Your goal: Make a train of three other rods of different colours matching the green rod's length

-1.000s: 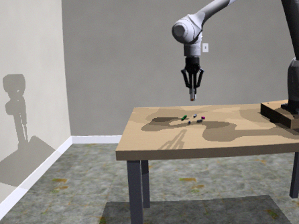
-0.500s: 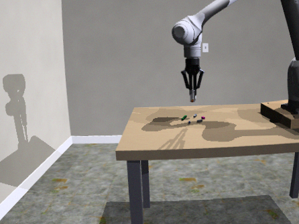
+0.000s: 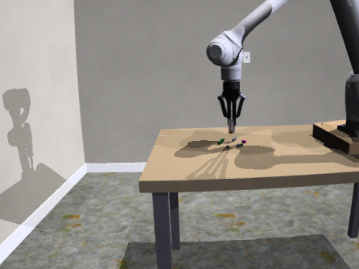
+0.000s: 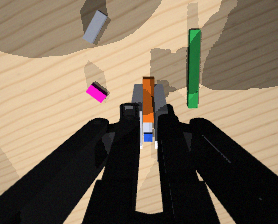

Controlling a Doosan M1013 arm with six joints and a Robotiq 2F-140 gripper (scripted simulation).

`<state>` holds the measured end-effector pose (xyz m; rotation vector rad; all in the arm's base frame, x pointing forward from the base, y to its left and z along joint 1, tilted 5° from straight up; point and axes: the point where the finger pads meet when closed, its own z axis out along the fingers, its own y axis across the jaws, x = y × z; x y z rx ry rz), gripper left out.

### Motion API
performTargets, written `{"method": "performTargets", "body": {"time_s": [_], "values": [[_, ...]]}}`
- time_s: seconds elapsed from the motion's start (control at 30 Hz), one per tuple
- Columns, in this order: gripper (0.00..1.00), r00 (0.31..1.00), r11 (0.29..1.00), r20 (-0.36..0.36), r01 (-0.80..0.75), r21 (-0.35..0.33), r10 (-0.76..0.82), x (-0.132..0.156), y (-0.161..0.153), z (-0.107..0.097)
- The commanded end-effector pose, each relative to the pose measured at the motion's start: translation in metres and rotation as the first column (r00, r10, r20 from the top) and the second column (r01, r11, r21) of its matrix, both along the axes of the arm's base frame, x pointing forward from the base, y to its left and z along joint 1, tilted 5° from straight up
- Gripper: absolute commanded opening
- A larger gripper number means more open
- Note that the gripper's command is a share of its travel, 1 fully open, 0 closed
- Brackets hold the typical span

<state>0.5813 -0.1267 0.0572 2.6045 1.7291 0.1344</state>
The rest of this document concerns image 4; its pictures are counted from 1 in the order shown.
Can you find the orange rod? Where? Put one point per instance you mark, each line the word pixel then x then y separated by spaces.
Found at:
pixel 148 99

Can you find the grey rectangular block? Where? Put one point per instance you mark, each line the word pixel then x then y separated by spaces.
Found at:
pixel 95 26
pixel 147 127

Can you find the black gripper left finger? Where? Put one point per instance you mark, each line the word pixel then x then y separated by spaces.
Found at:
pixel 49 192

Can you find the small blue block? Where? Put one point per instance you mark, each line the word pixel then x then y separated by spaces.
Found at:
pixel 148 136

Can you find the small magenta block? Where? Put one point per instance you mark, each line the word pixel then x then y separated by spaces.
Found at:
pixel 96 92

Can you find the green rod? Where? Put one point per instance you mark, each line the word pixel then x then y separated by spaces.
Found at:
pixel 193 67

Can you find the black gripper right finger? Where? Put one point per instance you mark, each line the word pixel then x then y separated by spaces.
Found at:
pixel 246 188

